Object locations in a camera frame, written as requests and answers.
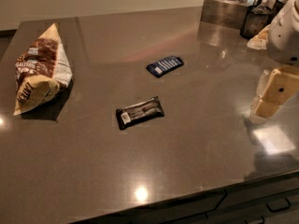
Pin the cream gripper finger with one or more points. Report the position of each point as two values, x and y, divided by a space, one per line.
282 84
265 110

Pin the blue rxbar blueberry wrapper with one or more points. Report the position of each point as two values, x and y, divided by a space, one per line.
164 66

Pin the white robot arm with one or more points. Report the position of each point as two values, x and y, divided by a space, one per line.
282 44

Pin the black rxbar snack wrapper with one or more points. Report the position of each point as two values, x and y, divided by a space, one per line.
140 112

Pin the dark glass jar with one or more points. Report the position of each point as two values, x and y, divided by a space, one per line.
254 21

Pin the steel dispenser base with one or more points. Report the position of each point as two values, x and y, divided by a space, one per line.
226 13

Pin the brown and cream chip bag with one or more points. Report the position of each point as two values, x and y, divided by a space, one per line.
42 71

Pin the black drawer handle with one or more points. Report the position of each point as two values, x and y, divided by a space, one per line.
280 205

